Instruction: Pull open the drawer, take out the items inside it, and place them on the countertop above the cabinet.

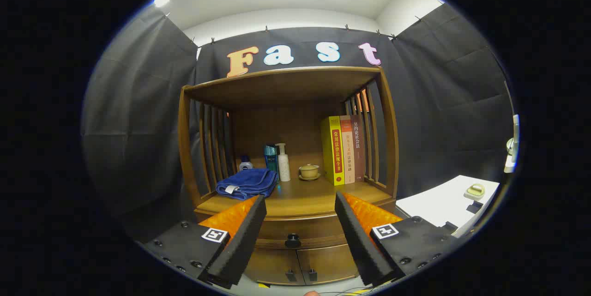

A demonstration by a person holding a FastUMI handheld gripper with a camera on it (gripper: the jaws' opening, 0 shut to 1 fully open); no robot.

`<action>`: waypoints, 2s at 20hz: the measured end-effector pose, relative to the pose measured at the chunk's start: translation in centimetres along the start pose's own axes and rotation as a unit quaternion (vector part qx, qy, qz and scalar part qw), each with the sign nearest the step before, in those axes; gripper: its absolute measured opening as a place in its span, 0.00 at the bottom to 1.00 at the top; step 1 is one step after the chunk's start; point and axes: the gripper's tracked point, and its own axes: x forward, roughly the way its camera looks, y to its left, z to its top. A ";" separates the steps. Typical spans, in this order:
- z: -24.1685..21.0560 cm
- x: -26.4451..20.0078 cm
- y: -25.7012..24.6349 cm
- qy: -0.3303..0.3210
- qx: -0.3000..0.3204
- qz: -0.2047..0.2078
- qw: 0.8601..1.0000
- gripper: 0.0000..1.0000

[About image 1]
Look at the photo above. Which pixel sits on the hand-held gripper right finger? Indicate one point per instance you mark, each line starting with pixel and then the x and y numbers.
pixel 358 240

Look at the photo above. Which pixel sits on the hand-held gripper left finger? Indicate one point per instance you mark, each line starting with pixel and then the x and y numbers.
pixel 247 236

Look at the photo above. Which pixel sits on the wooden drawer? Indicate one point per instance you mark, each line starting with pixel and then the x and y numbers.
pixel 304 229

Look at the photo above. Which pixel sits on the wooden cabinet door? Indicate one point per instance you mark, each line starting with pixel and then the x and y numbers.
pixel 272 266
pixel 332 263

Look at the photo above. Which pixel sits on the wooden countertop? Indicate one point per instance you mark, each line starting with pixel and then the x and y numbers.
pixel 300 194

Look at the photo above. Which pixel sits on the white drawer unit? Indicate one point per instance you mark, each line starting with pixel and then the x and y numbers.
pixel 438 203

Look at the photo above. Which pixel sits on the wooden cabinet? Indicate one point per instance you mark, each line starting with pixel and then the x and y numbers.
pixel 286 88

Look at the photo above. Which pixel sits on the blue folded towel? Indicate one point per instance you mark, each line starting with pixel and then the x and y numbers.
pixel 249 183

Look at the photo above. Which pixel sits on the small white bottle blue cap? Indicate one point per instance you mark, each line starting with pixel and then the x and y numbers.
pixel 245 165

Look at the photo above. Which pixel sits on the white pump bottle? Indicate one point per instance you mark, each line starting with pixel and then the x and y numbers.
pixel 283 166

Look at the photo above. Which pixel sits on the blue glass bottle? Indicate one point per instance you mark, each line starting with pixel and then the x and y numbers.
pixel 270 160

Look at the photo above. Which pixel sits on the beige book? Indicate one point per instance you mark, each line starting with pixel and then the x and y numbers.
pixel 347 157

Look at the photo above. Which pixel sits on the beige lidded teacup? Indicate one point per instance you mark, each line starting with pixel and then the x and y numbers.
pixel 309 171

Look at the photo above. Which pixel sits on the yellow book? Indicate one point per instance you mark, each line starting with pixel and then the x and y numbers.
pixel 332 153

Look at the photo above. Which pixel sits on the brown book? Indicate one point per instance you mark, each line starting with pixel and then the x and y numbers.
pixel 358 148

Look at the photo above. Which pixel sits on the white device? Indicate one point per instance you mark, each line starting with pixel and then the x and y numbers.
pixel 513 148

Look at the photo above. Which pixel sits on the ceiling light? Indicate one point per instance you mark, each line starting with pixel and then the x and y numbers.
pixel 161 0

